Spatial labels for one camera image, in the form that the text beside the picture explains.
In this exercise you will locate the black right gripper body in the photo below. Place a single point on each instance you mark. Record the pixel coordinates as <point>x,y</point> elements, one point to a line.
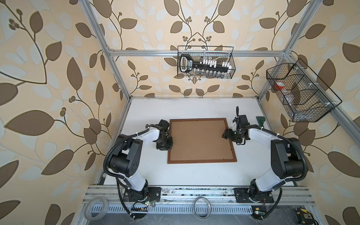
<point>233,135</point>

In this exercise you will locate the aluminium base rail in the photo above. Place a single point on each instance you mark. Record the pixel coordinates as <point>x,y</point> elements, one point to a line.
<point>196,199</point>

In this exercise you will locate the black wire basket back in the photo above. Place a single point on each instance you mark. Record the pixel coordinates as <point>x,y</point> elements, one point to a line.
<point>216,53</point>

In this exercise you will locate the yellow black tape measure right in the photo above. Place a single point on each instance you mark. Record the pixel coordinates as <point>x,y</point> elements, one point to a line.
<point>304,217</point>

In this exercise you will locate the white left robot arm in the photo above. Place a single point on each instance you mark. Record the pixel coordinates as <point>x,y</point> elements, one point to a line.
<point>123,159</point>

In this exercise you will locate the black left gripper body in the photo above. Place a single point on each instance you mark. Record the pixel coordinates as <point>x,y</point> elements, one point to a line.
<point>167,143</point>

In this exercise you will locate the black wire basket right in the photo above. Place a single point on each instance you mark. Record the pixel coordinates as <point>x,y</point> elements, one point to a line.
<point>307,97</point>

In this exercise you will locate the red capped clear container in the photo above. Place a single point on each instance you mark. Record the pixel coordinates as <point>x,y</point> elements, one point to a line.
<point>279,86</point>

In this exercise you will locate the brown cardboard backing board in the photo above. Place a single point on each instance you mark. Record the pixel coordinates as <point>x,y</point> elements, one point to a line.
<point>201,139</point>

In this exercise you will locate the brown wooden picture frame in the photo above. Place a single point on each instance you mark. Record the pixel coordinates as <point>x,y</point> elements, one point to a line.
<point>202,162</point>

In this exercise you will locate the clear tape roll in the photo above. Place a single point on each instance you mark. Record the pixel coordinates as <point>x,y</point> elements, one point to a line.
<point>89,206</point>

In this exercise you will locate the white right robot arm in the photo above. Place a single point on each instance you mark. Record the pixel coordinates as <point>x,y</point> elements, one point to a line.
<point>288,163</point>

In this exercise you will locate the black socket set holder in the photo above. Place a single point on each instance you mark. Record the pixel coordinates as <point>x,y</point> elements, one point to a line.
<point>187,64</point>

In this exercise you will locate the aluminium cage frame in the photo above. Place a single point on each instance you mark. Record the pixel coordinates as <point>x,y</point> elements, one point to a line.
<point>322,35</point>

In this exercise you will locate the black wire basket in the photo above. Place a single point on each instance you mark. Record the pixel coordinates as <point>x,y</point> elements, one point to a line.
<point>216,53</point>
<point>307,97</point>

